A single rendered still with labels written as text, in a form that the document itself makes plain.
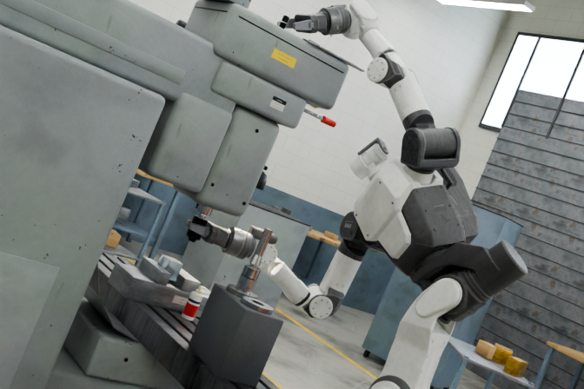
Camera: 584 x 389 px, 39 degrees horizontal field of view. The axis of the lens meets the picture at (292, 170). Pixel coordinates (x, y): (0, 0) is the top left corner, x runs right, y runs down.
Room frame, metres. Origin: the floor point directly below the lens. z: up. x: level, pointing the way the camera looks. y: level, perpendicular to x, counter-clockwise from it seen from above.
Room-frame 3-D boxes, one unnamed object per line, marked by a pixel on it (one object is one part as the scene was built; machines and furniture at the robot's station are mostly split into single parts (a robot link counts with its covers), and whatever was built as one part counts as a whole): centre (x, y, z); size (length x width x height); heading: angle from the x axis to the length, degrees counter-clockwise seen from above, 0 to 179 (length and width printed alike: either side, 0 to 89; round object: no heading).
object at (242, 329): (2.17, -0.03, 1.06); 0.22 x 0.12 x 0.20; 29
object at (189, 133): (2.44, 0.36, 1.47); 0.24 x 0.19 x 0.26; 36
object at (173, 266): (2.60, 0.24, 1.07); 0.06 x 0.05 x 0.06; 36
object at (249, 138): (2.55, 0.21, 1.47); 0.21 x 0.19 x 0.32; 36
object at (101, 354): (2.55, 0.20, 0.82); 0.50 x 0.35 x 0.12; 126
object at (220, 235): (2.58, 0.12, 1.23); 0.13 x 0.12 x 0.10; 21
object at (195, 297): (2.54, 0.12, 1.01); 0.04 x 0.04 x 0.11
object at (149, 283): (2.62, 0.22, 1.01); 0.35 x 0.15 x 0.11; 126
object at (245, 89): (2.53, 0.24, 1.68); 0.34 x 0.24 x 0.10; 126
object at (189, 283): (2.64, 0.20, 1.05); 0.15 x 0.06 x 0.04; 36
